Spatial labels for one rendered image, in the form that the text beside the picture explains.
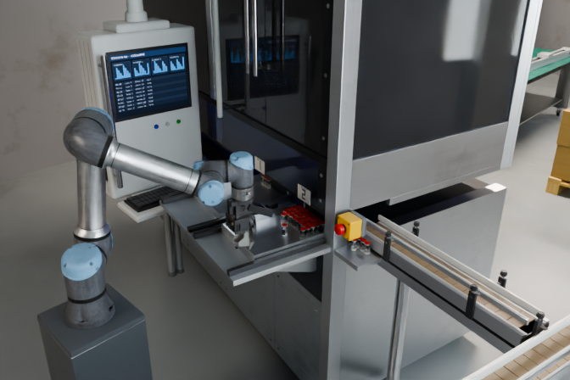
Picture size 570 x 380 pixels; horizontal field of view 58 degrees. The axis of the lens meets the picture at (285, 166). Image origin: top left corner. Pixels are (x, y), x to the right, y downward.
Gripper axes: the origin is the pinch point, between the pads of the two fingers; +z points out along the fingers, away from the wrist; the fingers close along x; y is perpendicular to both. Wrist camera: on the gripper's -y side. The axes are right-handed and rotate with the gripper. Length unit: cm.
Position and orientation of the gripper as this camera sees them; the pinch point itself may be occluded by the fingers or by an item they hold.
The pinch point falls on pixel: (249, 246)
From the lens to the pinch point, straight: 185.0
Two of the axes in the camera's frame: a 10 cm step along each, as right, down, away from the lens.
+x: 5.4, 3.3, -7.8
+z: 0.0, 9.2, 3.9
